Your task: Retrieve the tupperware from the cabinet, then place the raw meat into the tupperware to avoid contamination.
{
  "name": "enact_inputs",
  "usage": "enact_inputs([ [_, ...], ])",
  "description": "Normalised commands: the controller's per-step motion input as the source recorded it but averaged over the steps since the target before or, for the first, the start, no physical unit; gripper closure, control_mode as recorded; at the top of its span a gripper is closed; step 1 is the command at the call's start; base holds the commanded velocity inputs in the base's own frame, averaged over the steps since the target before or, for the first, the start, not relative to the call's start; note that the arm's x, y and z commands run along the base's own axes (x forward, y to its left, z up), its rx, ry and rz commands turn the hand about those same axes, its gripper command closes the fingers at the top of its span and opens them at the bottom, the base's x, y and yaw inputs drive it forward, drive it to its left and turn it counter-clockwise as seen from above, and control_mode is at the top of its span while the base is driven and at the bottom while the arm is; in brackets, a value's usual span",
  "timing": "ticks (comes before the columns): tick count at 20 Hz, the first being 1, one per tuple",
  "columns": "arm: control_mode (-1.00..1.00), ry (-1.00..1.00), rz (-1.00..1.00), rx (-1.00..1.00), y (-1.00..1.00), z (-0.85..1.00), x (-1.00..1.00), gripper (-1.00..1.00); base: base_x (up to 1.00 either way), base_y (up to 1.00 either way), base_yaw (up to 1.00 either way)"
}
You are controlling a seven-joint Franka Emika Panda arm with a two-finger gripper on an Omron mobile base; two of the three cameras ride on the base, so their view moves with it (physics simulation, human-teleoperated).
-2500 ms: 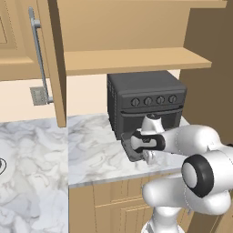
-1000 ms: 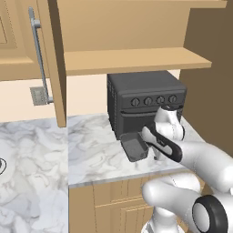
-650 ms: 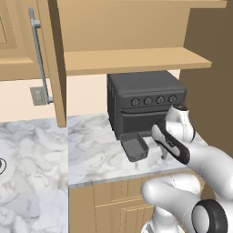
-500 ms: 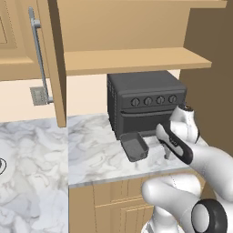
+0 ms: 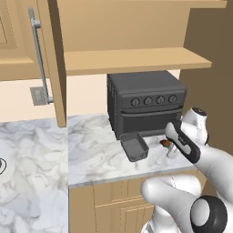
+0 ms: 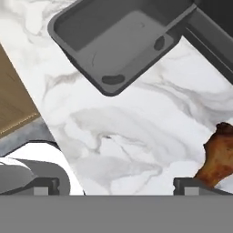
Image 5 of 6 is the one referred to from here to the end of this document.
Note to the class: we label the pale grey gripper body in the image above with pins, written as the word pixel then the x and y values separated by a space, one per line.
pixel 171 152

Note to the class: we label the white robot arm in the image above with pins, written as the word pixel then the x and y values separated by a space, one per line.
pixel 212 170

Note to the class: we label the red-brown raw meat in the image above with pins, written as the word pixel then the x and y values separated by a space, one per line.
pixel 164 142

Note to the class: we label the dark grey tupperware container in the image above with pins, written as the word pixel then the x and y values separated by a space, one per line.
pixel 135 147

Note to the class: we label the tan base cabinet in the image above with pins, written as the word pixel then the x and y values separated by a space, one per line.
pixel 103 206

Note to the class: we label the tall brown cabinet panel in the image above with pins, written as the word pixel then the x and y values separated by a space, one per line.
pixel 212 45

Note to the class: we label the open tan cabinet door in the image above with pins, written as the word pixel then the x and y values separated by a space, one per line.
pixel 54 60

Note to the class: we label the closed tan cabinet door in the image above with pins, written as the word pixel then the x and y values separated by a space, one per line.
pixel 15 39

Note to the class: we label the dark grey toaster oven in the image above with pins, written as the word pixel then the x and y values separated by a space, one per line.
pixel 145 91

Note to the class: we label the tan wall cabinet with shelf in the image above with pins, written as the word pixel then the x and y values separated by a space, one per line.
pixel 127 33

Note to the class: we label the grey wall outlet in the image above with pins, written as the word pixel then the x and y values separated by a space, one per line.
pixel 37 96

